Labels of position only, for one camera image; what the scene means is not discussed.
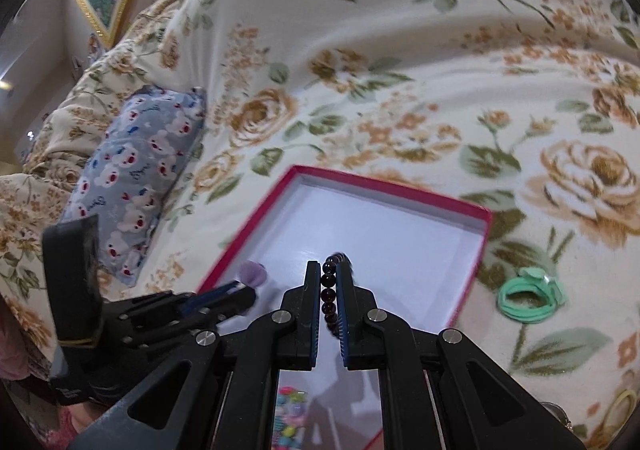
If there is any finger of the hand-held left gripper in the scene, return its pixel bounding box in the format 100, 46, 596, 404
106, 280, 246, 320
120, 291, 258, 347

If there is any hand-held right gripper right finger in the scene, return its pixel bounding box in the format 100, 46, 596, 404
336, 261, 588, 450

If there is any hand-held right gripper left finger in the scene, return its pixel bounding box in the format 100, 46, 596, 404
65, 260, 323, 450

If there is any dark bead bracelet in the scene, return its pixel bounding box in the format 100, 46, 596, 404
320, 252, 354, 337

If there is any purple hair clip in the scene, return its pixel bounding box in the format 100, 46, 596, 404
240, 261, 269, 289

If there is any red jewelry box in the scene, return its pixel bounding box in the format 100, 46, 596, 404
197, 165, 493, 450

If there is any blue bear print pillow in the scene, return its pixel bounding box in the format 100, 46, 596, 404
62, 85, 208, 287

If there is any floral blanket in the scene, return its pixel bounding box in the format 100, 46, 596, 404
0, 0, 640, 450

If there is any multicolor bead bracelet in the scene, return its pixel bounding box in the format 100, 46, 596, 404
274, 382, 307, 449

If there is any green hair tie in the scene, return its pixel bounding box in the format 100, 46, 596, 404
496, 267, 569, 324

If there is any yellow hair tie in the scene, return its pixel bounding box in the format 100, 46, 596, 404
597, 387, 639, 436

